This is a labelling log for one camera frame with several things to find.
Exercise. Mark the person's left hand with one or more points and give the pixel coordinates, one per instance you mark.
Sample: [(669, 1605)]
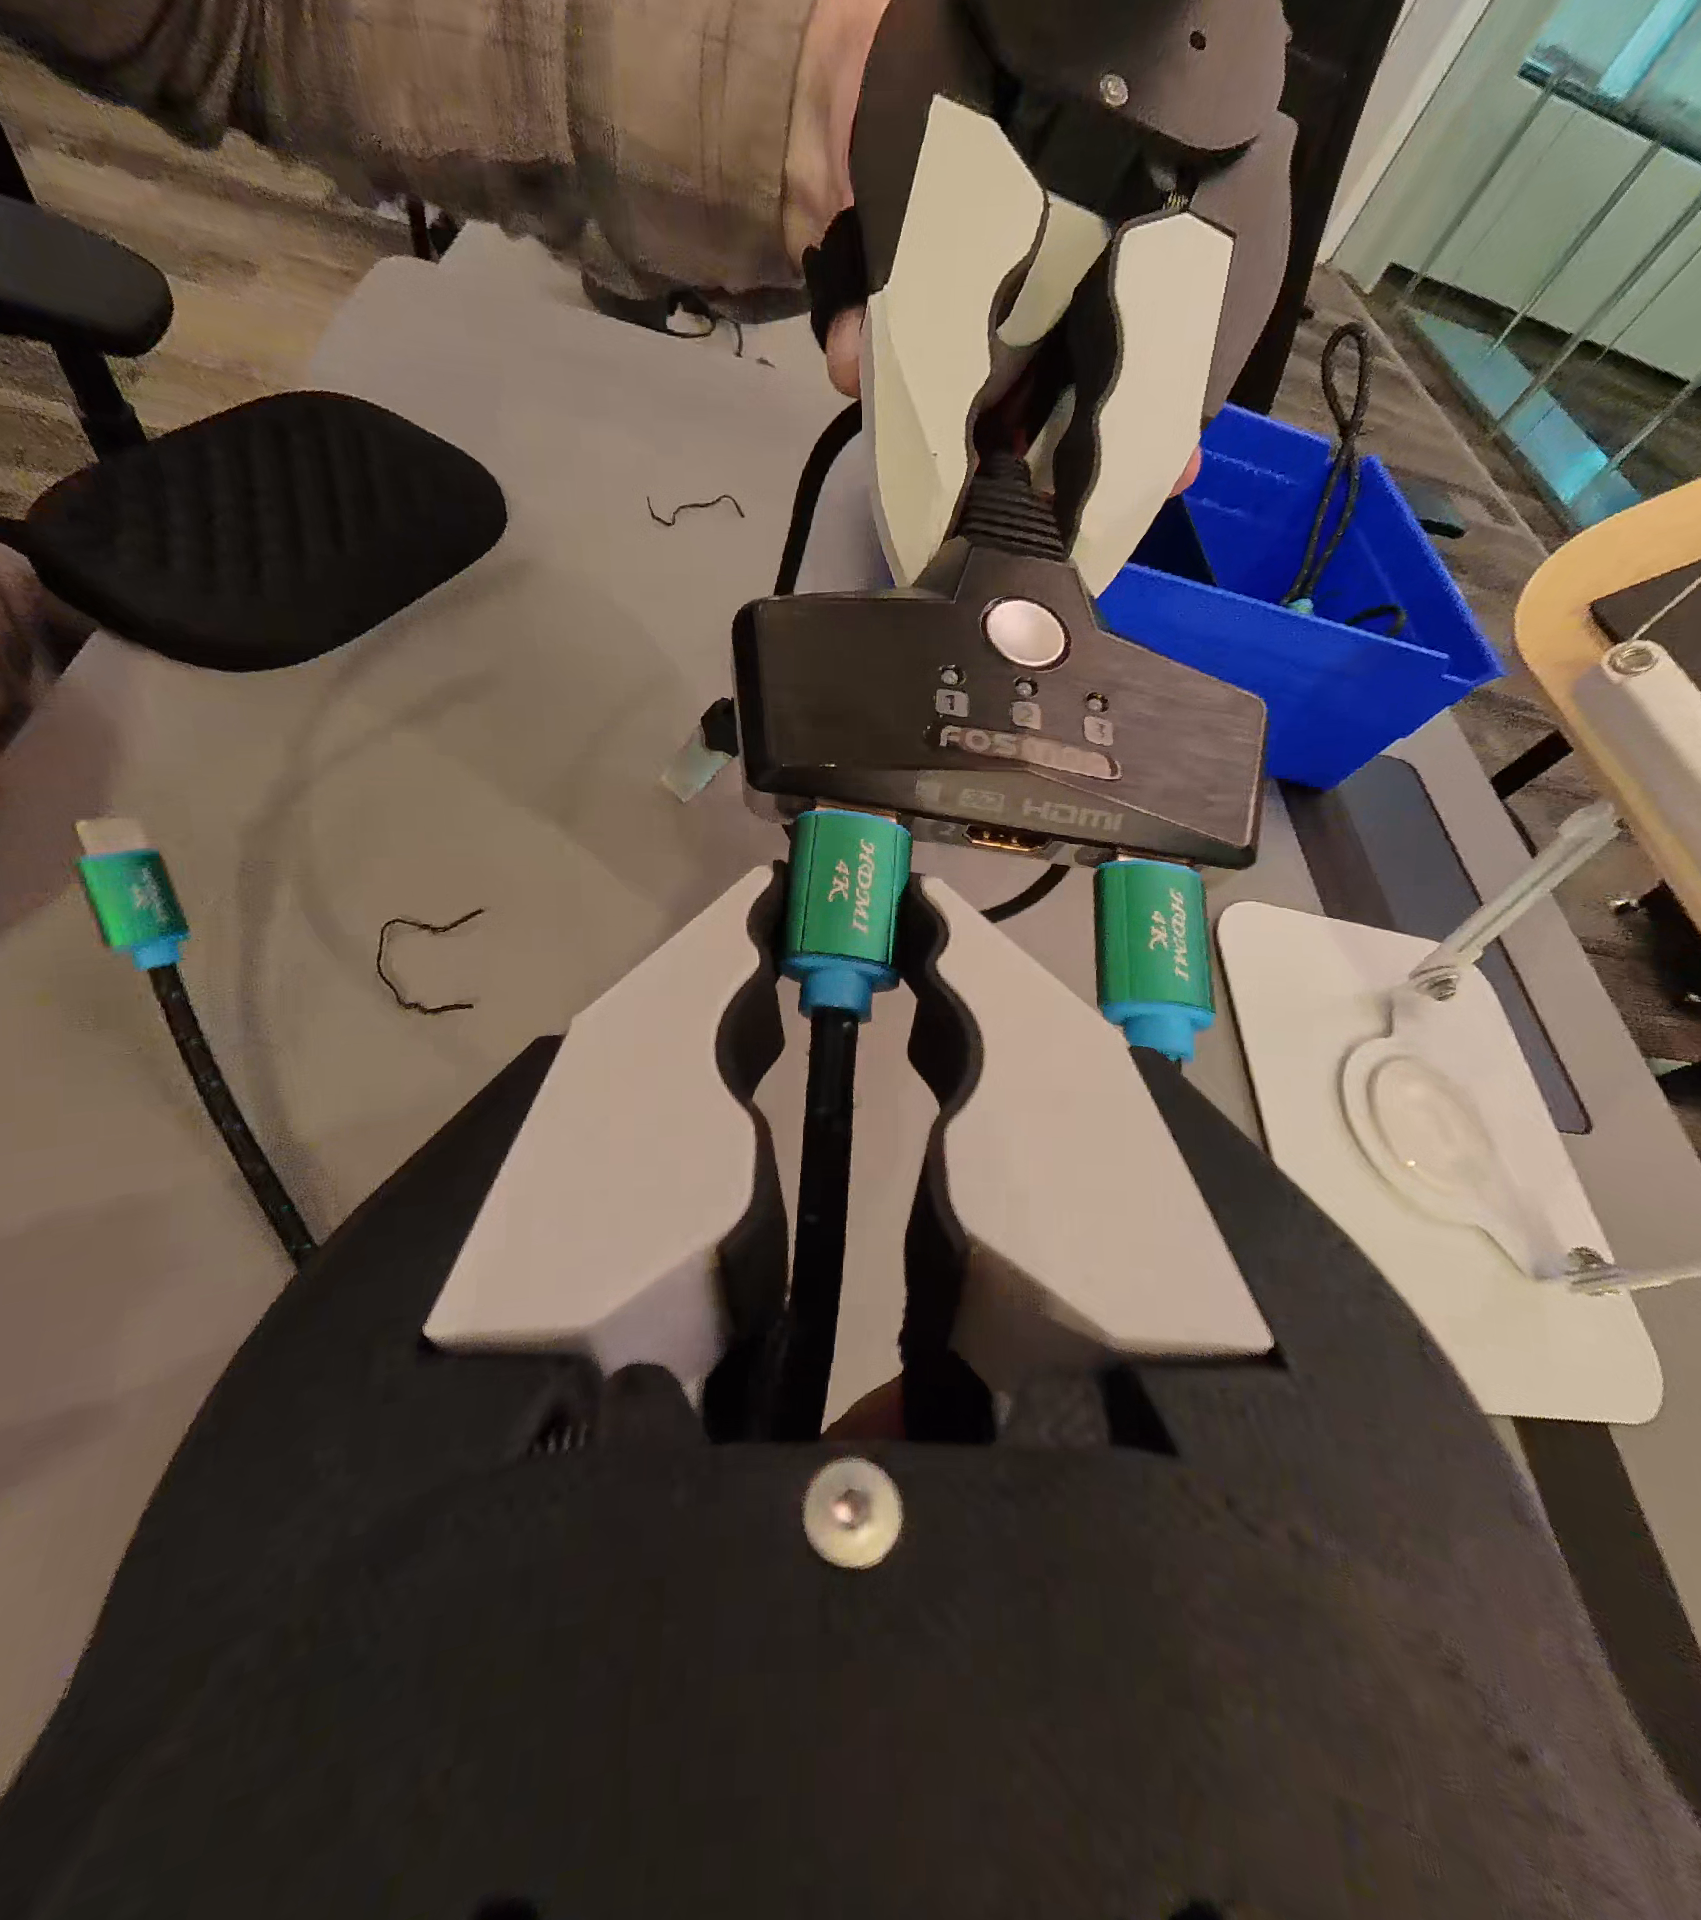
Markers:
[(836, 89)]

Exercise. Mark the blue plastic bin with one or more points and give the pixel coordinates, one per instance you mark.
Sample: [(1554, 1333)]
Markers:
[(1331, 690)]

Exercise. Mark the black twist tie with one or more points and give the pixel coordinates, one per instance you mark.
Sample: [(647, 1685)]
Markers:
[(424, 961), (695, 511)]

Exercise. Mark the person's left forearm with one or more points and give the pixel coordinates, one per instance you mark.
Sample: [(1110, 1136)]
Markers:
[(492, 89)]

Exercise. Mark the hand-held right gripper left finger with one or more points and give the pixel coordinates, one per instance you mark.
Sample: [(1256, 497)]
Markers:
[(611, 1200)]

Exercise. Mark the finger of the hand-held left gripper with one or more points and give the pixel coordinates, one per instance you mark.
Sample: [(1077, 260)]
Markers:
[(935, 330), (1156, 360)]

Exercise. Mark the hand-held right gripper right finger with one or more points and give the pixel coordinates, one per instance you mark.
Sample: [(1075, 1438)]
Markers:
[(1091, 1200)]

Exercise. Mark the black hdmi switch box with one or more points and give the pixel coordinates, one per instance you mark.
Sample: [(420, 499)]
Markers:
[(1091, 720)]

